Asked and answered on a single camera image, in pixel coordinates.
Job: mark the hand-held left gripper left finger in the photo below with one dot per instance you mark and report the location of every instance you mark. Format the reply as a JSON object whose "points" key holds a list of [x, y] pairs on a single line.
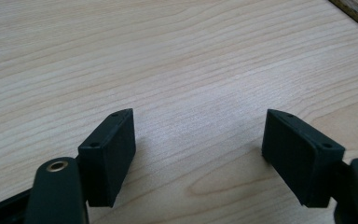
{"points": [[108, 161]]}

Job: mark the brown wooden chopstick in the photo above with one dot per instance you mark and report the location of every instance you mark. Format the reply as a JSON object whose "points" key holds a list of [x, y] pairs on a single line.
{"points": [[357, 14]]}

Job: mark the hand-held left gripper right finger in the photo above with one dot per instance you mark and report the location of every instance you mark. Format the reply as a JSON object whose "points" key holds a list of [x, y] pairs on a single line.
{"points": [[301, 158]]}

